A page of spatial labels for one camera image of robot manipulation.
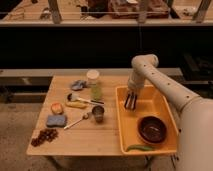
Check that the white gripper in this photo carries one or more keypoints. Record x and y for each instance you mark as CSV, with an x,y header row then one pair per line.
x,y
134,87

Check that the striped eraser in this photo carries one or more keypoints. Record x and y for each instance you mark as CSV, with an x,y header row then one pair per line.
x,y
130,102

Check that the yellow plastic tray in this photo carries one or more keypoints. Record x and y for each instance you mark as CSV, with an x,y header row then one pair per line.
x,y
150,102

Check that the dark brown bowl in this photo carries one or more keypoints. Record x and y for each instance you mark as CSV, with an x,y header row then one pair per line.
x,y
151,130

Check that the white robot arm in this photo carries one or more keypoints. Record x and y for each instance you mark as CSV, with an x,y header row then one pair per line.
x,y
195,140

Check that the clear jar with white lid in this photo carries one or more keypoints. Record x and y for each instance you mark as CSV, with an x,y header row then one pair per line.
x,y
94,84

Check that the small metal cup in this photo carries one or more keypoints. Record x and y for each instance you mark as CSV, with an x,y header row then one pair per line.
x,y
98,113

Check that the metal spoon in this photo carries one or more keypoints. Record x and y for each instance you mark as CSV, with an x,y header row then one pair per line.
x,y
84,117

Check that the green chili pepper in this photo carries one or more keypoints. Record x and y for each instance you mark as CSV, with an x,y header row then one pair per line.
x,y
139,147

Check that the yellow banana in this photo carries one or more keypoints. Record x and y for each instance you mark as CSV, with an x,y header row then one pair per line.
x,y
76,105

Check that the wooden table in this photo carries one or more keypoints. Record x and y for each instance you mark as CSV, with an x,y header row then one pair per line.
x,y
86,138

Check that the makeup brush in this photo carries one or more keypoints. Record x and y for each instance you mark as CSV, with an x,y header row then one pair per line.
x,y
75,97

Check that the orange peach fruit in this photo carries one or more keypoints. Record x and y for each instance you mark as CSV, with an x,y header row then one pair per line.
x,y
57,108

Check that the blue sponge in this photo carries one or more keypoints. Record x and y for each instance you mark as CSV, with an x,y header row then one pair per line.
x,y
56,121

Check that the bunch of dark grapes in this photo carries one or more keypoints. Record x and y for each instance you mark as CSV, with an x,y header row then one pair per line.
x,y
44,135

